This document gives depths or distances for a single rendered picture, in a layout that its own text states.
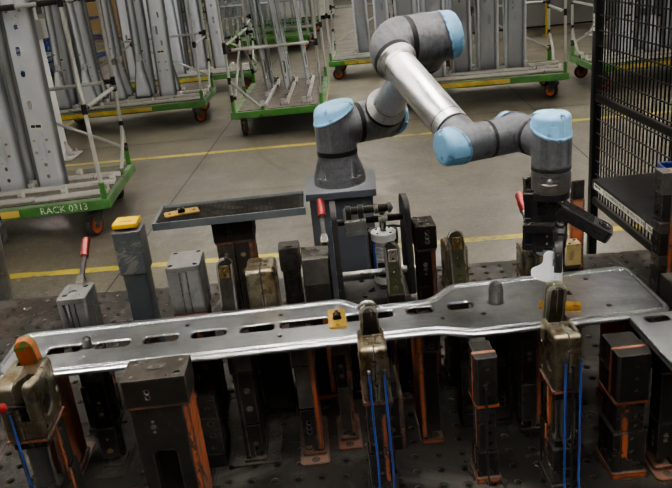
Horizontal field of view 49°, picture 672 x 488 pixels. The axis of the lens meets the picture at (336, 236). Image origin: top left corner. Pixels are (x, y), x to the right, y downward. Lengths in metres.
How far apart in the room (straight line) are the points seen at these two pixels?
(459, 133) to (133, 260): 0.88
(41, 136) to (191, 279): 4.21
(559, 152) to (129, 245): 1.03
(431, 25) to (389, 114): 0.38
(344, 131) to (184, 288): 0.67
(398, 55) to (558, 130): 0.42
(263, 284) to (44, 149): 4.28
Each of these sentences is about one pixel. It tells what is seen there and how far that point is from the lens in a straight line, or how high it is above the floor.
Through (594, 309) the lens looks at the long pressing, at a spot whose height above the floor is 1.00.
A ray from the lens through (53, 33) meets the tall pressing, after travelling 9.30.
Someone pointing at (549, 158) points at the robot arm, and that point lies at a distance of 1.43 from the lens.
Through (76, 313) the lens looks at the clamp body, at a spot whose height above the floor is 1.02.
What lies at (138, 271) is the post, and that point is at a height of 1.04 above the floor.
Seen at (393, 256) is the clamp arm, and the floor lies 1.08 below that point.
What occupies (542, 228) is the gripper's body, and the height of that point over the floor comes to 1.18.
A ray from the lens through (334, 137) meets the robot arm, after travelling 2.05.
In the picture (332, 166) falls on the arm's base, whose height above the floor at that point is 1.16.
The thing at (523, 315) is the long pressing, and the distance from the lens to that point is 1.55.
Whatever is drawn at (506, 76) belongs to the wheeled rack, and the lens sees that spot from 8.38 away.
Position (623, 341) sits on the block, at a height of 0.98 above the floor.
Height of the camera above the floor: 1.72
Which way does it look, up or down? 21 degrees down
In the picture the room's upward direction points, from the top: 6 degrees counter-clockwise
